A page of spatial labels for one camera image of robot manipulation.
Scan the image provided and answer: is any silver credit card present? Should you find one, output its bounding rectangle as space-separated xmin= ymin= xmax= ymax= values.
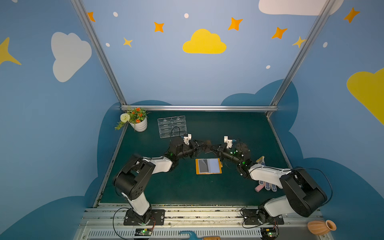
xmin=197 ymin=159 xmax=210 ymax=174
xmin=203 ymin=140 xmax=212 ymax=148

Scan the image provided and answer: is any clear plastic organizer tray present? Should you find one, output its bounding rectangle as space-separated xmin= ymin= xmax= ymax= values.
xmin=158 ymin=116 xmax=188 ymax=139

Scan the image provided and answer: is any yellow leather card holder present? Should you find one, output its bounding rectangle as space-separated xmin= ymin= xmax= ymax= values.
xmin=196 ymin=158 xmax=223 ymax=175

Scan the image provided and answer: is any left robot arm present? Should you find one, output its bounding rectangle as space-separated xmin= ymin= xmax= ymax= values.
xmin=113 ymin=135 xmax=208 ymax=218

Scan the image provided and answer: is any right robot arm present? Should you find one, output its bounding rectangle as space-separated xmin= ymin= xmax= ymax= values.
xmin=208 ymin=143 xmax=329 ymax=218

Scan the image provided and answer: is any potted flower plant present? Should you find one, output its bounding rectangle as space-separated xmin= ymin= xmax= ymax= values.
xmin=115 ymin=108 xmax=148 ymax=132

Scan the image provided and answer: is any right controller board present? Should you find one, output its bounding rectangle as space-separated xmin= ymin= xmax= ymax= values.
xmin=261 ymin=228 xmax=279 ymax=240

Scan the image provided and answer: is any controller board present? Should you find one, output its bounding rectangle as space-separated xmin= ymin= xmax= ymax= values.
xmin=261 ymin=228 xmax=279 ymax=240
xmin=135 ymin=229 xmax=153 ymax=237

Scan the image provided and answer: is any left controller board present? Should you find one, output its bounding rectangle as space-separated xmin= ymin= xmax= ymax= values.
xmin=135 ymin=229 xmax=153 ymax=237

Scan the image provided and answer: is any terracotta clay vase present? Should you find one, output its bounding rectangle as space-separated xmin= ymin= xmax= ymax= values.
xmin=307 ymin=220 xmax=337 ymax=236

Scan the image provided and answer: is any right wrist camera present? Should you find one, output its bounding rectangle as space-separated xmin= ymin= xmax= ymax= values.
xmin=224 ymin=136 xmax=234 ymax=149

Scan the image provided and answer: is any aluminium frame rear bar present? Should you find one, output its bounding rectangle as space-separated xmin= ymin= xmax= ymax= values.
xmin=121 ymin=105 xmax=278 ymax=113

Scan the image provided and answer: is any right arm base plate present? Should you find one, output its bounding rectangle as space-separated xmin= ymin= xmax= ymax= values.
xmin=240 ymin=208 xmax=284 ymax=226

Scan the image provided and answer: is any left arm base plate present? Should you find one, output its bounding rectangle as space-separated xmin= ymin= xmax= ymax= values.
xmin=124 ymin=209 xmax=165 ymax=226

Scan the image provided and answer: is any teal handled tool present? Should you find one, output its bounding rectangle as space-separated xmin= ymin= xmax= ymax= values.
xmin=179 ymin=231 xmax=221 ymax=240

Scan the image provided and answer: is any aluminium front rail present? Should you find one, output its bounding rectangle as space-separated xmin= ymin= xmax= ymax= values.
xmin=74 ymin=204 xmax=334 ymax=240

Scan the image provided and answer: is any aluminium frame right post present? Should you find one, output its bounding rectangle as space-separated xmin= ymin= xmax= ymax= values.
xmin=270 ymin=0 xmax=336 ymax=108

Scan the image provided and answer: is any aluminium frame post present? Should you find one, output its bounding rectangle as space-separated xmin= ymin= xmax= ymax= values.
xmin=270 ymin=0 xmax=336 ymax=108
xmin=71 ymin=0 xmax=126 ymax=105

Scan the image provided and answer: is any aluminium frame left post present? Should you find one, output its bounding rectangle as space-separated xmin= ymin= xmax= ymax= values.
xmin=71 ymin=0 xmax=126 ymax=105

